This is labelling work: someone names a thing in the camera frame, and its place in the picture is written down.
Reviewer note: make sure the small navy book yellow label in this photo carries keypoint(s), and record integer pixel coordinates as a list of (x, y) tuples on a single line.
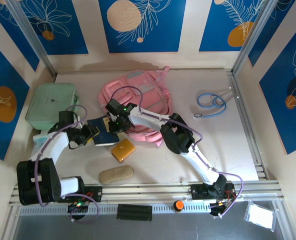
[(102, 136)]

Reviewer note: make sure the orange leather wallet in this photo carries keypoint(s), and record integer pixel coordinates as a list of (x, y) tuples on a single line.
[(122, 150)]

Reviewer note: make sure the pink student backpack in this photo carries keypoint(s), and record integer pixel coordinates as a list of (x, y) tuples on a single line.
[(147, 87)]

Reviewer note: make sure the beige glasses case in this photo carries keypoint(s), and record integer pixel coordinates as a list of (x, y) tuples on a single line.
[(115, 174)]

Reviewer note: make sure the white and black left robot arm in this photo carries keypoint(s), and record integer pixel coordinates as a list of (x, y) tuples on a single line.
[(52, 145)]

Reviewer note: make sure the mint green lunch bag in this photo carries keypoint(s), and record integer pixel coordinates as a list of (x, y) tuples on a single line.
[(47, 100)]

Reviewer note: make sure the pale blue tissue pack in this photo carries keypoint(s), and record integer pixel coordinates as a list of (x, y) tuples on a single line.
[(38, 142)]

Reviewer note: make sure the clear bag with white paper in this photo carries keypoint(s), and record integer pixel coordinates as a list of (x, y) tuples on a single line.
[(259, 216)]

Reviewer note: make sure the black ribbed block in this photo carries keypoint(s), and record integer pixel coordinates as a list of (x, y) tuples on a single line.
[(134, 212)]

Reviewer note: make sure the orange emergency stop button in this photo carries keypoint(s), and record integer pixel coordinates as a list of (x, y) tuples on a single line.
[(178, 205)]

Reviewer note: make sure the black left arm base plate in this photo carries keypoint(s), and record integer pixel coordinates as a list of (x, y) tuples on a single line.
[(95, 195)]

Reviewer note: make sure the aluminium frame rail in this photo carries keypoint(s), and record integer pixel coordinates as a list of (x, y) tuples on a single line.
[(150, 192)]

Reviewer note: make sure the aluminium corner post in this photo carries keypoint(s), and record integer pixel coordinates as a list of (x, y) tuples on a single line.
[(253, 37), (32, 37)]

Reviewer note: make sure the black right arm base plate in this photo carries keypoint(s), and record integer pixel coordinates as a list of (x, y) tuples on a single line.
[(199, 192)]

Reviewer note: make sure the aluminium side rail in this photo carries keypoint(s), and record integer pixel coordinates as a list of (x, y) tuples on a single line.
[(248, 130)]

